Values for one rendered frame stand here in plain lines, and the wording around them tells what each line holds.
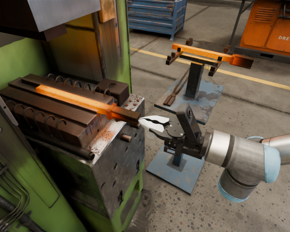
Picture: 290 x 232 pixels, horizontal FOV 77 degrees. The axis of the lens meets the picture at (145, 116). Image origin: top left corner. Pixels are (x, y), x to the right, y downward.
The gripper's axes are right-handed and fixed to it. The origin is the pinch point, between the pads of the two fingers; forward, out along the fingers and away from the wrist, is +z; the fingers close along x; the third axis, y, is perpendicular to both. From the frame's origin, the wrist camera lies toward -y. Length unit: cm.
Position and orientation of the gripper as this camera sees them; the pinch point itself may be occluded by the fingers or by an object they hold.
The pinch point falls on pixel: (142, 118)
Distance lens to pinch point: 55.3
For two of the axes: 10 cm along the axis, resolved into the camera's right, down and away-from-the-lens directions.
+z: -9.1, -2.7, 3.1
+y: 0.0, 7.4, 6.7
